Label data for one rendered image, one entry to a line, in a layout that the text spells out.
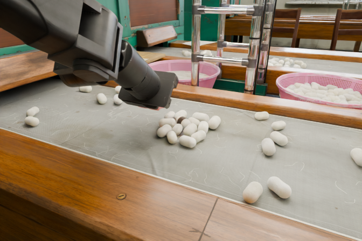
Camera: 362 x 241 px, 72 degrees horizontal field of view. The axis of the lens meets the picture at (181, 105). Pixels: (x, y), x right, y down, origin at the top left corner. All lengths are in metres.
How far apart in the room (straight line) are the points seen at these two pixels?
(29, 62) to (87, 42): 0.45
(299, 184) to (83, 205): 0.29
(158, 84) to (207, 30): 2.83
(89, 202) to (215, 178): 0.18
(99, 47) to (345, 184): 0.38
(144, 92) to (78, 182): 0.17
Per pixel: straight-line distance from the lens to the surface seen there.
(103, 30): 0.32
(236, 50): 1.28
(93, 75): 0.32
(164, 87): 0.44
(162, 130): 0.47
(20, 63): 0.72
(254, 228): 0.30
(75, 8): 0.30
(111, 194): 0.33
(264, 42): 0.87
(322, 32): 3.20
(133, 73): 0.37
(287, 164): 0.44
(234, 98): 0.61
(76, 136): 0.52
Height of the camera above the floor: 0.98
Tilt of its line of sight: 23 degrees down
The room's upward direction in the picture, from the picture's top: straight up
